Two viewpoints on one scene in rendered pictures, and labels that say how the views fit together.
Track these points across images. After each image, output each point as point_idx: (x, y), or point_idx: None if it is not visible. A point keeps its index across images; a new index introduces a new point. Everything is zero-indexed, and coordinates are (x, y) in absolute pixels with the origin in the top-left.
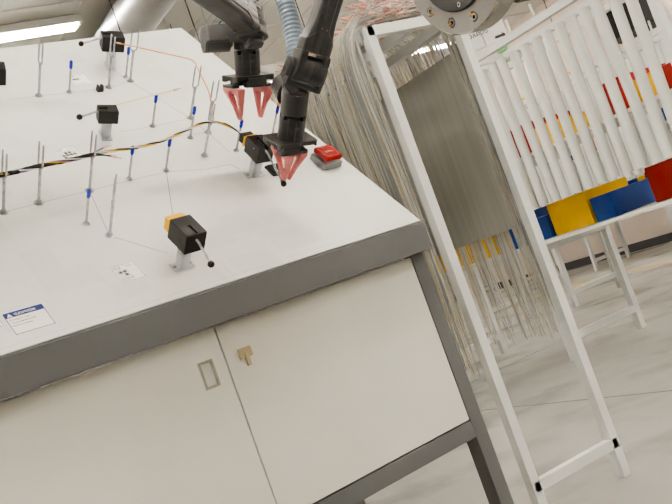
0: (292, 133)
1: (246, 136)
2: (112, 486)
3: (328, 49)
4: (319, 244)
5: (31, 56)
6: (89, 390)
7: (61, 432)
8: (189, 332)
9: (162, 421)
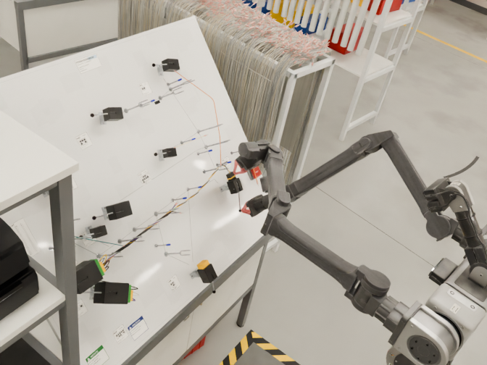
0: (261, 210)
1: (231, 178)
2: None
3: (303, 195)
4: (244, 245)
5: (118, 58)
6: None
7: None
8: (191, 312)
9: (166, 340)
